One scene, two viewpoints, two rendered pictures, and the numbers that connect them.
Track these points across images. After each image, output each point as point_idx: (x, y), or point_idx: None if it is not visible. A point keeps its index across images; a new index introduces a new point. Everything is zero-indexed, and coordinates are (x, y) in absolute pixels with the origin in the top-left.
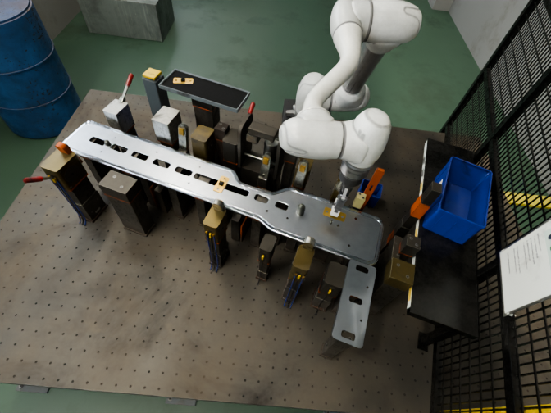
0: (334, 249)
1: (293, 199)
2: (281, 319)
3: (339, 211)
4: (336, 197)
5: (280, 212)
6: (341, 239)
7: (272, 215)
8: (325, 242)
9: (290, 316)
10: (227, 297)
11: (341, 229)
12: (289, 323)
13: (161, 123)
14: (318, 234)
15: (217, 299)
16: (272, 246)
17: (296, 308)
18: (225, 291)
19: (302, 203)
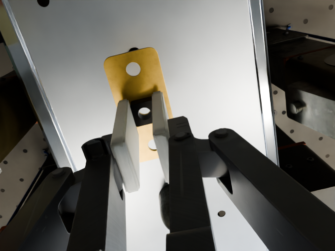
0: (250, 12)
1: (139, 236)
2: (319, 29)
3: (165, 114)
4: (11, 126)
5: (215, 239)
6: (191, 7)
7: (239, 247)
8: (243, 59)
9: (306, 15)
10: (323, 141)
11: (145, 31)
12: (320, 9)
13: None
14: (223, 98)
15: (333, 153)
16: (331, 189)
17: (284, 14)
18: (313, 151)
19: (136, 209)
